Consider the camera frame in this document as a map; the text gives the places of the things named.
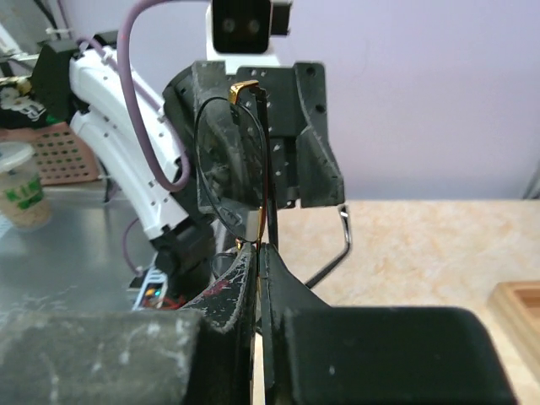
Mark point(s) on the thin metal frame sunglasses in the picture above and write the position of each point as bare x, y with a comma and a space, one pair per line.
234, 169

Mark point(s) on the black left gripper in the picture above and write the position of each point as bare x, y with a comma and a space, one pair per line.
305, 169

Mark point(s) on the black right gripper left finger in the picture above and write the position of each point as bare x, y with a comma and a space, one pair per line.
200, 354

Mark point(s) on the plastic drink cup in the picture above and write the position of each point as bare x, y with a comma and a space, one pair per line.
23, 201

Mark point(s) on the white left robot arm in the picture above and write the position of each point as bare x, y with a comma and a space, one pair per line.
78, 81

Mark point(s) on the pink perforated basket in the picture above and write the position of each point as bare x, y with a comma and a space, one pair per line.
62, 157

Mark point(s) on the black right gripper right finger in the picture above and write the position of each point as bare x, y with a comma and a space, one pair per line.
316, 353

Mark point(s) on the wooden clothes rack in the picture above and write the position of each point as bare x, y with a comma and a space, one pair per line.
515, 305

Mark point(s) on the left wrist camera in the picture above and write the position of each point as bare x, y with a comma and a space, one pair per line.
239, 33

